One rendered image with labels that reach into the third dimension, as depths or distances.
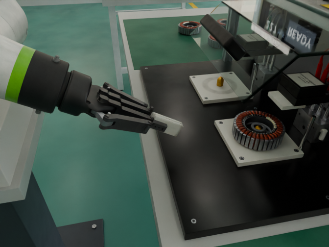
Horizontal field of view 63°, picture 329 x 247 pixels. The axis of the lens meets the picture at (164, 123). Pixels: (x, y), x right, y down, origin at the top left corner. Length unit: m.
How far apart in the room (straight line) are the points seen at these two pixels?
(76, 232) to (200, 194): 0.97
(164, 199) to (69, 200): 1.06
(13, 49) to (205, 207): 0.40
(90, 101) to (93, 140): 1.40
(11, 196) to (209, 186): 0.41
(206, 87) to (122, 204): 0.87
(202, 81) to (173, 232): 0.49
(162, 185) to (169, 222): 0.09
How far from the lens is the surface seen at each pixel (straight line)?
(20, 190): 0.64
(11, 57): 0.46
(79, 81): 0.47
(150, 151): 0.63
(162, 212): 0.53
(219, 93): 0.79
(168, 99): 0.77
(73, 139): 1.91
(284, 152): 0.64
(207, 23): 0.44
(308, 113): 0.71
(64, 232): 1.43
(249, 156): 0.60
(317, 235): 0.56
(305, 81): 0.62
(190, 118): 0.70
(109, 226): 1.41
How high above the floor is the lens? 1.18
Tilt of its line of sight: 37 degrees down
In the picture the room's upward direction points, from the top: straight up
